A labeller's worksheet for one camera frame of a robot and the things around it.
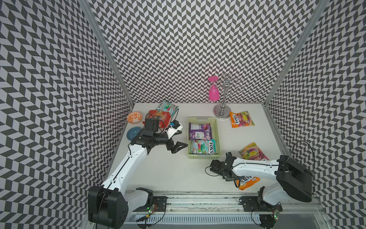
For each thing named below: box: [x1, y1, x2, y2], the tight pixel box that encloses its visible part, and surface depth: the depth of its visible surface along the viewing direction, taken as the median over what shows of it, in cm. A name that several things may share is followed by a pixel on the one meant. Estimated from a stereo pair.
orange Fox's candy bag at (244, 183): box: [236, 175, 261, 191], surface depth 80 cm
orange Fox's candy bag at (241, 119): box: [229, 110, 255, 128], surface depth 107 cm
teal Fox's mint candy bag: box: [207, 138, 217, 155], surface depth 93 cm
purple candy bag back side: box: [188, 122, 213, 141], surface depth 98 cm
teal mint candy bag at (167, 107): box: [155, 100, 180, 118], surface depth 114 cm
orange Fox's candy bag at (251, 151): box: [238, 142, 270, 161], surface depth 92 cm
